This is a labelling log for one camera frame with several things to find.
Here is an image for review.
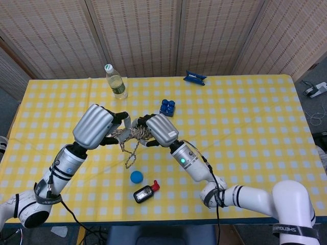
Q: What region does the blue ball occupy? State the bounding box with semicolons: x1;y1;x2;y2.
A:
130;170;144;184

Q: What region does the black bottle red cap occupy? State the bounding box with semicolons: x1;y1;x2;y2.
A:
133;180;161;204

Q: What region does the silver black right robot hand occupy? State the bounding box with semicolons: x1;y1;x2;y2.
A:
135;113;179;148

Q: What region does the speckled beige braided rope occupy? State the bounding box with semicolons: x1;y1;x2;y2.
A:
112;125;151;169

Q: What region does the woven bamboo screen panel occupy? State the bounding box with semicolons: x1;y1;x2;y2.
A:
176;0;266;77
0;0;109;80
232;0;327;83
0;47;34;100
85;0;183;78

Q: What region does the clear plastic bottle green label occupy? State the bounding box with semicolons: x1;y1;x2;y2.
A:
104;63;129;100

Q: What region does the blue snack packet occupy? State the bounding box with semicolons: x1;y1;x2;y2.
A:
183;70;207;86

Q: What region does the thin white floor cable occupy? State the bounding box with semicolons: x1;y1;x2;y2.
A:
310;105;327;126

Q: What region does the blue toy building block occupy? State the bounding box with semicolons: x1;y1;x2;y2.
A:
159;99;176;117

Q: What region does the yellow white checked tablecloth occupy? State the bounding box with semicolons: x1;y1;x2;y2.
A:
0;73;326;225

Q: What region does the white paper scrap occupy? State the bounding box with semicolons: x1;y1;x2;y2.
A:
50;226;68;237

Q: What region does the white power strip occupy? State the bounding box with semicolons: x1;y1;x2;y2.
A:
302;81;327;99

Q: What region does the yellow floor strip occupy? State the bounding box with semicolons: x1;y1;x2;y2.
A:
76;226;87;245

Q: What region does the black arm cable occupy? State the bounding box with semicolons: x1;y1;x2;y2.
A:
45;159;108;242
183;139;227;245

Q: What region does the black box on floor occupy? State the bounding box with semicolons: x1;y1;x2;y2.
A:
313;132;327;149

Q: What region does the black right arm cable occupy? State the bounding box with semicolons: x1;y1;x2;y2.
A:
183;139;227;245

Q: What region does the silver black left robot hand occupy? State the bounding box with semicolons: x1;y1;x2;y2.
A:
72;104;132;150

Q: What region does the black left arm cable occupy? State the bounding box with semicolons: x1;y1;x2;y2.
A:
45;159;108;242

